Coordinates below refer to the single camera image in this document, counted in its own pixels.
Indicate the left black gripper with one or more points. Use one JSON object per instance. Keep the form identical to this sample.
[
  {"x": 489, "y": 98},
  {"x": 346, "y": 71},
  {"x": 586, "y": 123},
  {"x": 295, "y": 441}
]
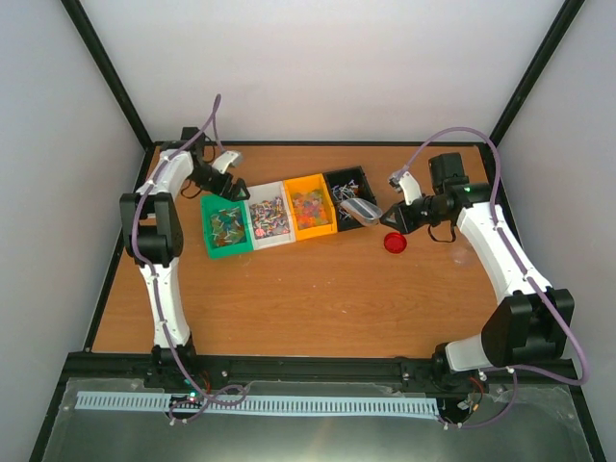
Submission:
[{"x": 234, "y": 190}]

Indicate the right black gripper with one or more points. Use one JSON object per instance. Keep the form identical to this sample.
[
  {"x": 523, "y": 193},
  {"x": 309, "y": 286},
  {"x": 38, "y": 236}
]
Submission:
[{"x": 400, "y": 214}]

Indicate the metal scoop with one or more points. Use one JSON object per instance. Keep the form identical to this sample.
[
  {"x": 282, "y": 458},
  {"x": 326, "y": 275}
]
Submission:
[{"x": 362, "y": 210}]

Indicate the green candy bin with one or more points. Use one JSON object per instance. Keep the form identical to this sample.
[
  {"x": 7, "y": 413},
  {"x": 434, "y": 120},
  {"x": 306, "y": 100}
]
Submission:
[{"x": 225, "y": 229}]

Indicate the white candy bin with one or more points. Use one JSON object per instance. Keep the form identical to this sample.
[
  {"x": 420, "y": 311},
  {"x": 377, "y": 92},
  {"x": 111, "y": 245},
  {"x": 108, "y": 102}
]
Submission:
[{"x": 270, "y": 221}]

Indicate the black candy bin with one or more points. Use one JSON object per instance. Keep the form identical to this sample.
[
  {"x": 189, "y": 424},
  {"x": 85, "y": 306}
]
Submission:
[{"x": 343, "y": 184}]

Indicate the orange candy bin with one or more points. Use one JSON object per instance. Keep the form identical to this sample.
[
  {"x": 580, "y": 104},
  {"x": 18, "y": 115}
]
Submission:
[{"x": 311, "y": 207}]

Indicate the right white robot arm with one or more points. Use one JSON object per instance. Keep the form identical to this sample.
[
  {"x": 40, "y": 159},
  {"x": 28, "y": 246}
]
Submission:
[{"x": 529, "y": 323}]

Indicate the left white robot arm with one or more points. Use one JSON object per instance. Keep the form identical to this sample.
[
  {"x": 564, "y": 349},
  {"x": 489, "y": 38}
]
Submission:
[{"x": 154, "y": 239}]

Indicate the red jar lid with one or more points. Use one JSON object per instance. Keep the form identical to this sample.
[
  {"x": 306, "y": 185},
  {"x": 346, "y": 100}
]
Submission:
[{"x": 395, "y": 242}]

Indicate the clear plastic jar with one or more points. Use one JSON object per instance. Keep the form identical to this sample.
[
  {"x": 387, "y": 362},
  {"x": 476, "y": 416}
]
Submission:
[{"x": 462, "y": 253}]

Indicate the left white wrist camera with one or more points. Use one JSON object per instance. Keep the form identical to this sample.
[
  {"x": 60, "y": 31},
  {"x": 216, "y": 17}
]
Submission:
[{"x": 226, "y": 160}]

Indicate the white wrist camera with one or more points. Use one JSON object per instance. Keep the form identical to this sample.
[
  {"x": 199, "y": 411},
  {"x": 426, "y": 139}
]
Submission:
[
  {"x": 405, "y": 183},
  {"x": 226, "y": 160}
]

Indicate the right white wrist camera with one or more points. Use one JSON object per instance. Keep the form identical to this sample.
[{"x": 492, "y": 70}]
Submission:
[{"x": 405, "y": 183}]

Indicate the left black frame post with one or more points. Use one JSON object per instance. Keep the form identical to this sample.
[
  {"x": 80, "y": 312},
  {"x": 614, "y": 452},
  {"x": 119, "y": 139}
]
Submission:
[{"x": 85, "y": 29}]

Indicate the black frame post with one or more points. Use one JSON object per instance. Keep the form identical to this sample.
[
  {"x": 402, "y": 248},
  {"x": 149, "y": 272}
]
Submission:
[
  {"x": 557, "y": 31},
  {"x": 85, "y": 29}
]

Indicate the light blue cable duct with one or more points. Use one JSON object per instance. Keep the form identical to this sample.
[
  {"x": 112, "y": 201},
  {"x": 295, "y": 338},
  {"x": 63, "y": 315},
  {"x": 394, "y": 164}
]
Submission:
[{"x": 270, "y": 406}]

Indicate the right black frame post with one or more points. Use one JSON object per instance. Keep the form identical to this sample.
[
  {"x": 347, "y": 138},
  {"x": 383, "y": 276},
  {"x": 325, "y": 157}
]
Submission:
[{"x": 557, "y": 31}]

